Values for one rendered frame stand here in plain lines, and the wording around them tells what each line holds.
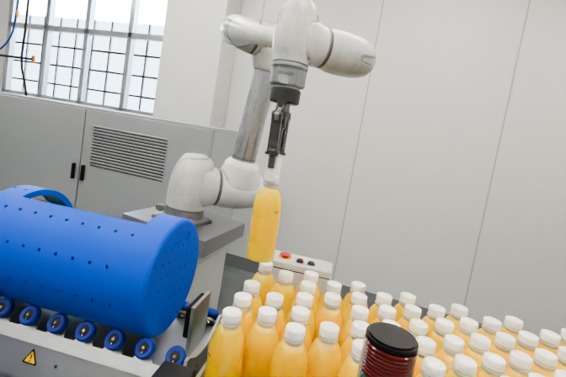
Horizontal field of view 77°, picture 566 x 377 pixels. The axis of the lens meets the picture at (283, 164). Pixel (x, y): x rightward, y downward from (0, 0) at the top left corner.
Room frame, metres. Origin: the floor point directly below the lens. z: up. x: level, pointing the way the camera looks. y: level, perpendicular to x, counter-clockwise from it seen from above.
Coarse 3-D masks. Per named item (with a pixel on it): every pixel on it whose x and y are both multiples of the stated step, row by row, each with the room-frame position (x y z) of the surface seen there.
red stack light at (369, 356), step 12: (372, 348) 0.41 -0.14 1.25; (360, 360) 0.43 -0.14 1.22; (372, 360) 0.41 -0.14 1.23; (384, 360) 0.40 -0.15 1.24; (396, 360) 0.39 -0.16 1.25; (408, 360) 0.40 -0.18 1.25; (372, 372) 0.40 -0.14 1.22; (384, 372) 0.40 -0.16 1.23; (396, 372) 0.39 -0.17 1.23; (408, 372) 0.40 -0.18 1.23
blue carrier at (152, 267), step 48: (0, 192) 0.88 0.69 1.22; (48, 192) 0.95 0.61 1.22; (0, 240) 0.79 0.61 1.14; (48, 240) 0.78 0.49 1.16; (96, 240) 0.77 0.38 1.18; (144, 240) 0.77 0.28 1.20; (192, 240) 0.93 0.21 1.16; (0, 288) 0.80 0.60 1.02; (48, 288) 0.76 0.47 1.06; (96, 288) 0.74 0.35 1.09; (144, 288) 0.72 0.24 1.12; (144, 336) 0.77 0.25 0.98
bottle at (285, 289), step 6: (276, 282) 0.94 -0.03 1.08; (282, 282) 0.92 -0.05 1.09; (288, 282) 0.92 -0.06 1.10; (276, 288) 0.92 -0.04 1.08; (282, 288) 0.91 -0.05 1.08; (288, 288) 0.92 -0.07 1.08; (282, 294) 0.91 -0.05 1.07; (288, 294) 0.91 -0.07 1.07; (294, 294) 0.93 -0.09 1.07; (288, 300) 0.91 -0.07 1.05; (288, 306) 0.91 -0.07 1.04
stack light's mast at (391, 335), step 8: (368, 328) 0.44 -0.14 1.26; (376, 328) 0.43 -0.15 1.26; (384, 328) 0.44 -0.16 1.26; (392, 328) 0.44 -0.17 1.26; (400, 328) 0.44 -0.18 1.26; (368, 336) 0.42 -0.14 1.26; (376, 336) 0.42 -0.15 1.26; (384, 336) 0.42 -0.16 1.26; (392, 336) 0.42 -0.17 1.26; (400, 336) 0.43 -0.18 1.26; (408, 336) 0.43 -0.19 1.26; (376, 344) 0.41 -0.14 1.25; (384, 344) 0.40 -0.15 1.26; (392, 344) 0.40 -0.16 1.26; (400, 344) 0.41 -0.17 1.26; (408, 344) 0.41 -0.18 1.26; (416, 344) 0.42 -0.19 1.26; (392, 352) 0.40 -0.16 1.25; (400, 352) 0.39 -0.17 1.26; (408, 352) 0.40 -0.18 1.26; (416, 352) 0.41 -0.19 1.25
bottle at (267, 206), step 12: (264, 192) 0.88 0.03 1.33; (276, 192) 0.89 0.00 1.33; (264, 204) 0.87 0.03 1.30; (276, 204) 0.88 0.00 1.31; (252, 216) 0.89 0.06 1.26; (264, 216) 0.87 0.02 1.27; (276, 216) 0.88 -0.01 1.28; (252, 228) 0.88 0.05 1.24; (264, 228) 0.87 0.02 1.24; (276, 228) 0.88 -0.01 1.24; (252, 240) 0.88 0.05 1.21; (264, 240) 0.87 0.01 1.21; (276, 240) 0.90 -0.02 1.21; (252, 252) 0.87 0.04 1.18; (264, 252) 0.87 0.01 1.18
